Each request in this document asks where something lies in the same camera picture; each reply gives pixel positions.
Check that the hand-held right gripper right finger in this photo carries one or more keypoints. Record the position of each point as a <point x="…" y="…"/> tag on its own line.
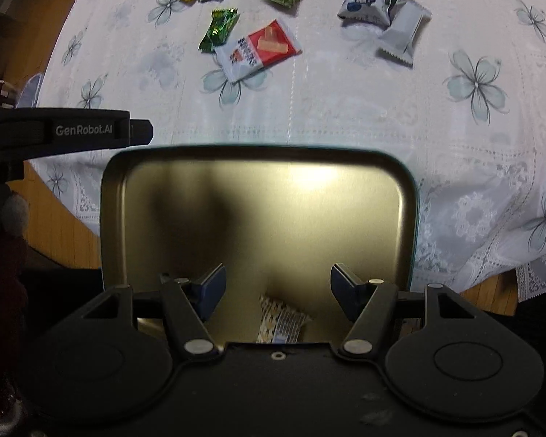
<point x="346" y="289"/>

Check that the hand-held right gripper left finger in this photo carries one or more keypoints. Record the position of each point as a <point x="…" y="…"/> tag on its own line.
<point x="211" y="289"/>

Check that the grey white snack packet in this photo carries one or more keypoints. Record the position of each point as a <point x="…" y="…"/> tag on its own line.
<point x="402" y="32"/>

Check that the red white wafer packet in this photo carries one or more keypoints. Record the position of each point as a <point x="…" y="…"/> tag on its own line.
<point x="259" y="50"/>

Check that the yellow white patterned snack packet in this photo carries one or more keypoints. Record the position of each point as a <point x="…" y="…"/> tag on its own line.
<point x="282" y="321"/>

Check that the blue white snack packet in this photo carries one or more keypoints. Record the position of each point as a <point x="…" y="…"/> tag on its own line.
<point x="364" y="7"/>

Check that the dark green candy packet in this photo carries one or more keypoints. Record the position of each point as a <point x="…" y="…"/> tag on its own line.
<point x="218" y="29"/>

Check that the teal tin box gold inside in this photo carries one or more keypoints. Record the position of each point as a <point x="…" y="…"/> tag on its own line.
<point x="264" y="218"/>

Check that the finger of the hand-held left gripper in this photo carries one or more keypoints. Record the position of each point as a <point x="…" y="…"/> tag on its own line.
<point x="142" y="131"/>

